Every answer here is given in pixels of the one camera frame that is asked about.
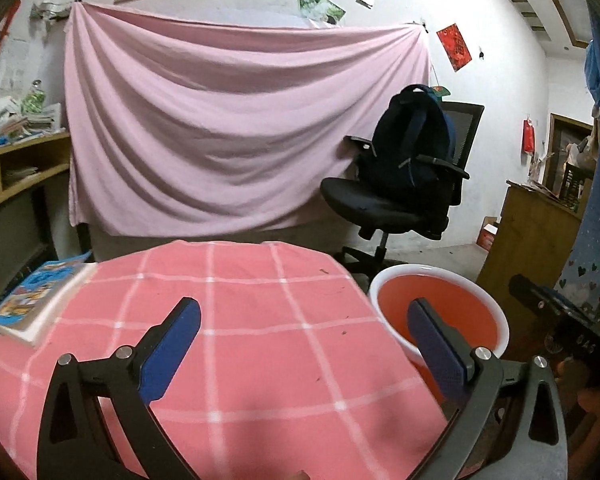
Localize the pink hanging sheet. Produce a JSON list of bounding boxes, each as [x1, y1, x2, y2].
[[62, 1, 434, 239]]

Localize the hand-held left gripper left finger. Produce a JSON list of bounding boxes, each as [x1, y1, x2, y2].
[[36, 297, 202, 480]]

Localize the illustrated blue book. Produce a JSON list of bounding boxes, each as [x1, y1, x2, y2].
[[0, 252, 99, 347]]

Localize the red white cardboard box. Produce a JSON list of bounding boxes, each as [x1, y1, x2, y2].
[[476, 215, 502, 249]]

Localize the orange bucket white rim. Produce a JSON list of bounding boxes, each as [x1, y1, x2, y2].
[[368, 263, 511, 407]]

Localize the metal wall rack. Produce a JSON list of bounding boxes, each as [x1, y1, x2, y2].
[[29, 0, 75, 22]]

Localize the printed wall paper sheets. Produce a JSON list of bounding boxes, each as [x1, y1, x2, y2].
[[0, 35, 32, 98]]

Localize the red tassels with black top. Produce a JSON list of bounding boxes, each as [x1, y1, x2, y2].
[[0, 0, 23, 63]]

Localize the brown door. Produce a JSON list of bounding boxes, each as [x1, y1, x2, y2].
[[542, 112, 597, 197]]

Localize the black office chair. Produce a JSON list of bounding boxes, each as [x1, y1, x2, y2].
[[320, 102, 486, 282]]

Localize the red paper wall decoration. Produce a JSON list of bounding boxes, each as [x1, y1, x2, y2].
[[436, 23, 474, 73]]

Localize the dark blue backpack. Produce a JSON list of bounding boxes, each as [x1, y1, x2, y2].
[[357, 84, 456, 197]]

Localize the glass jar green contents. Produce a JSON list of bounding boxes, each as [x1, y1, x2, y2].
[[20, 79, 49, 114]]

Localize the pink checkered cloth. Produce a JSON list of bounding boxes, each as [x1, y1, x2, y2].
[[0, 240, 452, 480]]

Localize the red hanging ornament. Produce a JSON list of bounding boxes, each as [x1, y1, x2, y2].
[[521, 117, 538, 156]]

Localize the stack of books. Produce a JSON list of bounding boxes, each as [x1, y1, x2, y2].
[[0, 102, 64, 147]]

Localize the wooden cabinet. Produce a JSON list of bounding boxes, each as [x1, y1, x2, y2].
[[476, 180, 584, 347]]

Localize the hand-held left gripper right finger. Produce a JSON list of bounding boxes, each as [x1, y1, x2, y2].
[[407, 298, 570, 480]]

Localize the wooden desk shelf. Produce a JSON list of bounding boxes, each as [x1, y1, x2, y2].
[[0, 130, 74, 222]]

